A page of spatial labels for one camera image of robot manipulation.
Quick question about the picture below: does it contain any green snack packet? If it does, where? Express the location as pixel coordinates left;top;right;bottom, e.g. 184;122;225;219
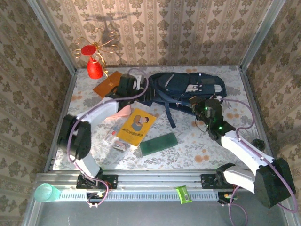
175;185;193;205

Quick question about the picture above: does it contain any green pencil case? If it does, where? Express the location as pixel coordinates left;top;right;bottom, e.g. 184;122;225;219
140;132;179;156

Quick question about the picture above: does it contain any yellow illustrated book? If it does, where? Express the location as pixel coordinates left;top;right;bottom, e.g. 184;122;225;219
116;107;158;148

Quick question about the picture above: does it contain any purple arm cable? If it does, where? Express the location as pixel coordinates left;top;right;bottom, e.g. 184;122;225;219
221;97;299;226
66;67;150;209

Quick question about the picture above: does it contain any white slotted cable duct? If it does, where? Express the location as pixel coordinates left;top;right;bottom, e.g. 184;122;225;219
57;189;221;202

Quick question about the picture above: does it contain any thin black wire loop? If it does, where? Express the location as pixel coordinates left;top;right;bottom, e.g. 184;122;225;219
194;119;209;133

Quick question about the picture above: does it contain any pink pad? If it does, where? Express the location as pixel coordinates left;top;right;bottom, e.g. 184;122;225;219
107;104;132;120

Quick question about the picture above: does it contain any aluminium corner post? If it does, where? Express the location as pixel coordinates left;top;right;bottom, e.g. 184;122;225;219
239;0;286;71
27;0;78;74

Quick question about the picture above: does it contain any gold wire red ornament stand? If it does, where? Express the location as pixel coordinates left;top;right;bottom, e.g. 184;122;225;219
71;30;123;101

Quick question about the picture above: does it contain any floral patterned table cover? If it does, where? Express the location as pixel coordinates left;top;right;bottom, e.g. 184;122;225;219
52;65;270;170

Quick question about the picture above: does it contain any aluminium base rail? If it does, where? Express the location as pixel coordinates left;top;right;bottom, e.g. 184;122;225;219
36;169;287;190

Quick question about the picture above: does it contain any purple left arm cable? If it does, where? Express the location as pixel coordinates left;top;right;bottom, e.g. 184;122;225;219
66;67;150;209

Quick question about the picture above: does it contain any black round knob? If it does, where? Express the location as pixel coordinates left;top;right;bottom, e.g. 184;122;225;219
251;138;266;151

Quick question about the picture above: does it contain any teal plastic cup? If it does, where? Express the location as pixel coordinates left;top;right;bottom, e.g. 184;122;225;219
34;183;62;203

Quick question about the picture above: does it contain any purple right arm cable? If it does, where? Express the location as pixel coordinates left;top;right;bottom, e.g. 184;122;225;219
221;97;299;226

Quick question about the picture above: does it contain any clear packet with red label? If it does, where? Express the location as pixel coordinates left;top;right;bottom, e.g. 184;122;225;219
103;127;118;145

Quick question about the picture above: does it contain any aluminium table side rail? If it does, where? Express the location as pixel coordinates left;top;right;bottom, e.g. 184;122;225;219
44;70;78;172
239;67;283;172

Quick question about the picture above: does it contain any navy blue student backpack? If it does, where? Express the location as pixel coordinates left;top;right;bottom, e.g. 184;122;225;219
141;72;228;129

